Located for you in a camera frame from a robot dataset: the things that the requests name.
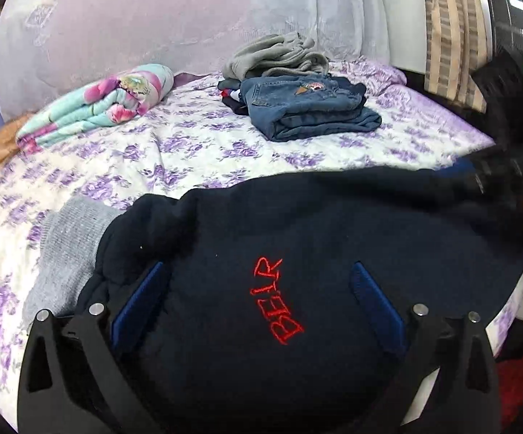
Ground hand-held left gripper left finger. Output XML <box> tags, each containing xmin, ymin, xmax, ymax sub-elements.
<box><xmin>17</xmin><ymin>260</ymin><xmax>172</xmax><ymax>434</ymax></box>

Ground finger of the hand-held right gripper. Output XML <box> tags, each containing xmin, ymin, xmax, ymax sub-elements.
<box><xmin>444</xmin><ymin>145</ymin><xmax>523</xmax><ymax>211</ymax></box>

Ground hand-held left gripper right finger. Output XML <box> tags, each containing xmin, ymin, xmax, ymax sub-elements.
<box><xmin>350</xmin><ymin>260</ymin><xmax>500</xmax><ymax>434</ymax></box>

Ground navy sweater red BEAR text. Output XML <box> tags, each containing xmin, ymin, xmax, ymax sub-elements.
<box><xmin>21</xmin><ymin>165</ymin><xmax>523</xmax><ymax>434</ymax></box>

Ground striped curtain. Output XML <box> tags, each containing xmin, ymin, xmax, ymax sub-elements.
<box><xmin>423</xmin><ymin>0</ymin><xmax>489</xmax><ymax>111</ymax></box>

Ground folded blue jeans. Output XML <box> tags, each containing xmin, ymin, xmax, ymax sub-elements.
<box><xmin>240</xmin><ymin>75</ymin><xmax>383</xmax><ymax>142</ymax></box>

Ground colourful folded blanket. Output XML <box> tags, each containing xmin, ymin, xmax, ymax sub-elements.
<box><xmin>16</xmin><ymin>63</ymin><xmax>175</xmax><ymax>149</ymax></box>

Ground dark folded garment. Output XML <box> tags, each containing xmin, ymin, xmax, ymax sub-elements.
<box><xmin>217</xmin><ymin>78</ymin><xmax>254</xmax><ymax>116</ymax></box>

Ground grey fleece garment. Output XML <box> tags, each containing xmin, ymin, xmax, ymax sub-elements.
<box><xmin>222</xmin><ymin>31</ymin><xmax>332</xmax><ymax>80</ymax></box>

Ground white lace covered bedding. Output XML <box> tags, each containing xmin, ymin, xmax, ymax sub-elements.
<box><xmin>0</xmin><ymin>0</ymin><xmax>391</xmax><ymax>120</ymax></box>

